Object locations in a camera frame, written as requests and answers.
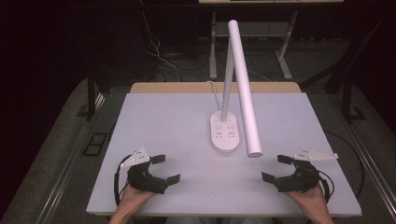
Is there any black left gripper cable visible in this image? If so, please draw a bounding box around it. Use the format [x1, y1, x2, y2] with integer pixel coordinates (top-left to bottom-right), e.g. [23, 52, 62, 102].
[113, 154, 134, 207]

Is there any white desk lamp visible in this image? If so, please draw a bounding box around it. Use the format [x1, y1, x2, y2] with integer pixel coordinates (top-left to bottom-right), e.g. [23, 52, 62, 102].
[209, 19, 263, 159]

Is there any black metal stand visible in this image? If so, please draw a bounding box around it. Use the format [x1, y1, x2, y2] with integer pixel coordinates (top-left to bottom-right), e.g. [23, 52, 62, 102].
[340, 74, 369, 123]
[85, 69, 105, 122]

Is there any person's right hand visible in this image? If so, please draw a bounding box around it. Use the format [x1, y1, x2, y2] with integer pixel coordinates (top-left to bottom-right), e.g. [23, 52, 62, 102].
[284, 182, 329, 217]

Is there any metal floor rail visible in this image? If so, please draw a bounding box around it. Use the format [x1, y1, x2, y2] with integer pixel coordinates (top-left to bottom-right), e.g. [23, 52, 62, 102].
[35, 122, 96, 224]
[337, 116, 396, 216]

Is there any white floor cable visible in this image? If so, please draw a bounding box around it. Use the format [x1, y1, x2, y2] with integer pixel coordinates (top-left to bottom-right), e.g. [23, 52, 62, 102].
[138, 0, 183, 82]

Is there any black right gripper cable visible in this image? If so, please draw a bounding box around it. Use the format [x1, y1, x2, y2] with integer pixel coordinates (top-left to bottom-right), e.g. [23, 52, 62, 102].
[317, 169, 336, 203]

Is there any black floor cable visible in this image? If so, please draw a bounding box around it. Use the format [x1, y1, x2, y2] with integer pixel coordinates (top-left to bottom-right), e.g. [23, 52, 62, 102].
[322, 128, 366, 200]

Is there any person's left hand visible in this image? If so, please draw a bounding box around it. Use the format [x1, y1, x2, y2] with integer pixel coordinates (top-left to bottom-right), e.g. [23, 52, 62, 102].
[119, 181, 158, 217]

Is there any white desk with metal legs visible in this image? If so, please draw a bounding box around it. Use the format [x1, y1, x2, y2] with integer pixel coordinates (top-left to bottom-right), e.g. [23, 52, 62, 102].
[198, 0, 346, 81]

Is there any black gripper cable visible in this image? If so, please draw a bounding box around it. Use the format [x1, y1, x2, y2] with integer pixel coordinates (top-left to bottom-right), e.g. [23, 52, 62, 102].
[113, 154, 134, 207]
[317, 169, 336, 203]

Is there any white lamp cable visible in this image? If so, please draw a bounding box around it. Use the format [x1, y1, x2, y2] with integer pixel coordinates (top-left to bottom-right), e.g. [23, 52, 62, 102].
[205, 80, 223, 110]

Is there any black floor frame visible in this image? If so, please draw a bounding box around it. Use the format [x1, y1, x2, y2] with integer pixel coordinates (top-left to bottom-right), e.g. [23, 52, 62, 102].
[81, 132, 109, 157]

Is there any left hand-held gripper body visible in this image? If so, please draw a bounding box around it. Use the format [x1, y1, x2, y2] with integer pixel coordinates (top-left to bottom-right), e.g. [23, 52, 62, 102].
[120, 147, 171, 195]

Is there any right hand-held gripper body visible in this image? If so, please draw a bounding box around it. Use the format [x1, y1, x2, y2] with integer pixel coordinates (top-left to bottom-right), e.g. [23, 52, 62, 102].
[275, 147, 339, 193]

